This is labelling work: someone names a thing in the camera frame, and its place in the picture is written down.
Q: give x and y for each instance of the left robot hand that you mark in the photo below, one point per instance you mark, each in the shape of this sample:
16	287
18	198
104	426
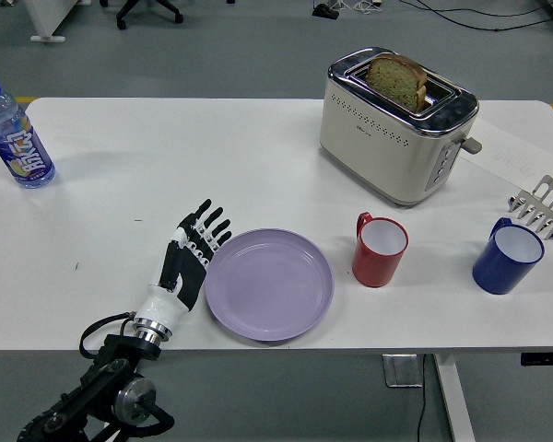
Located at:
163	306

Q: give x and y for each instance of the purple plate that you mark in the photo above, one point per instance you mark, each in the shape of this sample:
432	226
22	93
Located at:
269	285

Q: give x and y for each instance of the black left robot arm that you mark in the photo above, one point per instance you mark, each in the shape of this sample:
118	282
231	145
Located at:
110	364

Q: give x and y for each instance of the blue label drink bottle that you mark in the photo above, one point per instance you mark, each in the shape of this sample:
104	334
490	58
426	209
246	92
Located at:
25	152

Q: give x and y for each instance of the red mug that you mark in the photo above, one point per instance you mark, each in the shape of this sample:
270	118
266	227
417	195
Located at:
373	267

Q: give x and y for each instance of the grey metal box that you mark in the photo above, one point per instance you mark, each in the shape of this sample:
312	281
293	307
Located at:
398	370

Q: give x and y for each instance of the cream and chrome toaster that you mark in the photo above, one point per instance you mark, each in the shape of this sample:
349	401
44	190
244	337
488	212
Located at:
378	152

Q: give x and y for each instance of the black office chair base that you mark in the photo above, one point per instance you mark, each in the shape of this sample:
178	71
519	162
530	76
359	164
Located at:
143	7

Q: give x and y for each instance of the white table leg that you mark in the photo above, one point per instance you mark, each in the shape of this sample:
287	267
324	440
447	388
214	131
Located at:
451	396

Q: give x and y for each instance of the white furniture foot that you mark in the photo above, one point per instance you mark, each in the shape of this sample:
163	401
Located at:
50	23

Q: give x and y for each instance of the large brown bread slice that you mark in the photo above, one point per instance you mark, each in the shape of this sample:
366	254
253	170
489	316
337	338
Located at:
391	80

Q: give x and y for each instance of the small brown bread slice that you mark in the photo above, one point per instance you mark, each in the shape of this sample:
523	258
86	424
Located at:
423	97

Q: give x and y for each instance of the blue mug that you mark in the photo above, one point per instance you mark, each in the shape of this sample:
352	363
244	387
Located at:
497	271

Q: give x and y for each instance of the black floor adapter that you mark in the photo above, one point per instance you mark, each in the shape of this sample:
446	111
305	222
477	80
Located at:
326	11

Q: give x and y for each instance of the white paper sheet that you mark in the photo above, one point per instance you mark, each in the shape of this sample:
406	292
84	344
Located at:
511	147

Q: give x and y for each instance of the black desk control panel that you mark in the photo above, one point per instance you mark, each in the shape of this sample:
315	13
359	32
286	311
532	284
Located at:
546	360

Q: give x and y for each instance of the metal toast rack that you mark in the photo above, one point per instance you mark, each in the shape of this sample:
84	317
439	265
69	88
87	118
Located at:
550	193

